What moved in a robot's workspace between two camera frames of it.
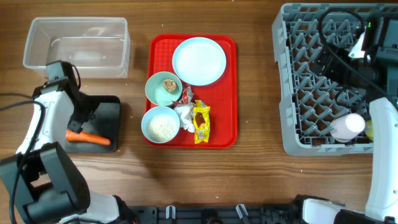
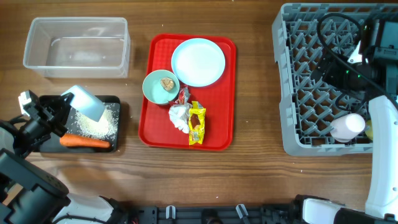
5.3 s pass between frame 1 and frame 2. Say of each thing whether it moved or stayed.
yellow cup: stayed
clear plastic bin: stayed
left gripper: moved
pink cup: stayed
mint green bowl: stayed
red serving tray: stayed
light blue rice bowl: moved
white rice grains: moved
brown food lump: stayed
